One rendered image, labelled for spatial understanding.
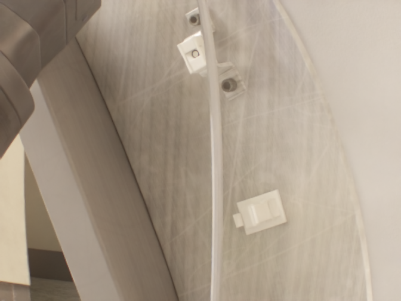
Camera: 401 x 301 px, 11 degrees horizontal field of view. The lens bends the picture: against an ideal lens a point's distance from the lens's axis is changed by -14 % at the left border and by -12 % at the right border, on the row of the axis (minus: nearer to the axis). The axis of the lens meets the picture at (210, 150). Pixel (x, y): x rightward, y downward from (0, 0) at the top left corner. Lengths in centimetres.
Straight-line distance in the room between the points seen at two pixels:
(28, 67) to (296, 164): 14
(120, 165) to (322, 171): 10
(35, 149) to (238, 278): 11
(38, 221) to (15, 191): 61
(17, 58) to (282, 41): 14
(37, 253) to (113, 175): 555
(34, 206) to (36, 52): 561
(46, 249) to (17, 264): 59
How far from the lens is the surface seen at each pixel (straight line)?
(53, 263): 661
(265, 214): 101
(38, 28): 95
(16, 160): 596
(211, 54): 99
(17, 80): 94
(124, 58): 105
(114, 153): 105
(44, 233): 659
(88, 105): 105
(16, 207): 599
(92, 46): 106
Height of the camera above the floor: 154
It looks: 10 degrees down
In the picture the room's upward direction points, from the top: 3 degrees clockwise
